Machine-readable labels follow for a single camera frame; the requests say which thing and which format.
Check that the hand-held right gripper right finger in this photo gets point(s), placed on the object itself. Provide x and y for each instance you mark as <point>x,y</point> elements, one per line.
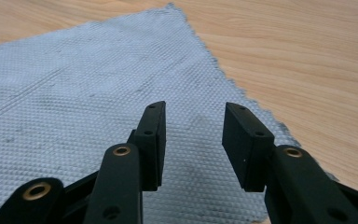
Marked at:
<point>248,152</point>

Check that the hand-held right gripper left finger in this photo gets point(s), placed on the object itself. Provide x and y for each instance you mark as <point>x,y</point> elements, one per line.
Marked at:
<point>150,146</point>

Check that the grey textured cloth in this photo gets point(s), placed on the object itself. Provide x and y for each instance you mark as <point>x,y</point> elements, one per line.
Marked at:
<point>90,102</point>

